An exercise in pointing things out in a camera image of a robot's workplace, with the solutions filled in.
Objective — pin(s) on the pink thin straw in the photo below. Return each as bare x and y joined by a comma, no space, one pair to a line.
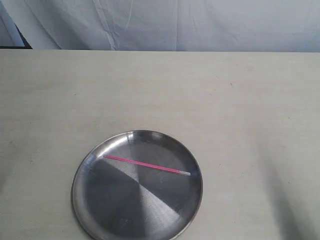
148,165

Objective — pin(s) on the white backdrop cloth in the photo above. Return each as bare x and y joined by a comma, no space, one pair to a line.
169,25

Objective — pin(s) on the round steel plate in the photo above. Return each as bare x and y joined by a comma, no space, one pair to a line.
114,200

